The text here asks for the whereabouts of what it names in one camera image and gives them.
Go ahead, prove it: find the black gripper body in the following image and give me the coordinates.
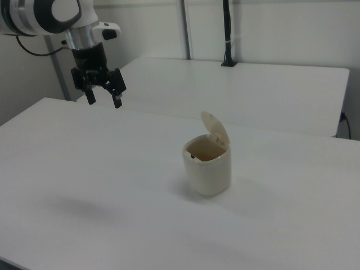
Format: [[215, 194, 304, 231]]
[[70, 42, 120, 91]]

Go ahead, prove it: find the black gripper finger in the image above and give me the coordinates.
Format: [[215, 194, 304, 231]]
[[83, 80, 97, 105], [104, 67, 127, 109]]

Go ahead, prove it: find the cream plastic trash bin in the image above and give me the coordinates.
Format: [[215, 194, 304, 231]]
[[182, 110, 232, 196]]

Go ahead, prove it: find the grey metal wall profile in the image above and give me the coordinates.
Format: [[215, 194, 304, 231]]
[[44, 35, 71, 102], [178, 0, 195, 60]]

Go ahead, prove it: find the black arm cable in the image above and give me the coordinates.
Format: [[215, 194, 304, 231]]
[[15, 35, 71, 57]]

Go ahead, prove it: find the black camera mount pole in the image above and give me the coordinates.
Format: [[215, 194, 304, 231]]
[[220, 0, 237, 68]]

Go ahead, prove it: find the black cable with blue plug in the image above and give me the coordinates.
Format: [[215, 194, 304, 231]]
[[339, 111, 352, 140]]

